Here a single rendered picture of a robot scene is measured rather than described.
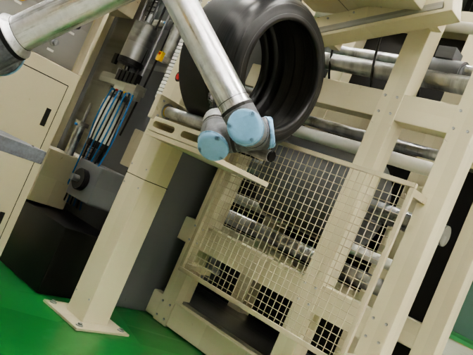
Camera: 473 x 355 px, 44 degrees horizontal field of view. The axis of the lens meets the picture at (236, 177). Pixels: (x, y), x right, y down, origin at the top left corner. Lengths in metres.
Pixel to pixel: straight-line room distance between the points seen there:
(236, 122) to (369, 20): 1.15
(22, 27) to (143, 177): 0.79
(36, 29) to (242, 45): 0.66
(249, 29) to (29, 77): 0.87
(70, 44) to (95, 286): 0.97
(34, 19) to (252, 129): 0.77
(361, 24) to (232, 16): 0.66
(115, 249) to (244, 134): 1.06
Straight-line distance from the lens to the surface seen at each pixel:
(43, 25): 1.89
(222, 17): 2.10
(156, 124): 2.28
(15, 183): 2.46
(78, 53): 2.52
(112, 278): 2.44
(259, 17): 2.07
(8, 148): 1.74
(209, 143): 1.64
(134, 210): 2.37
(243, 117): 1.48
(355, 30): 2.54
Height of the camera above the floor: 0.70
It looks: 2 degrees up
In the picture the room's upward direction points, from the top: 24 degrees clockwise
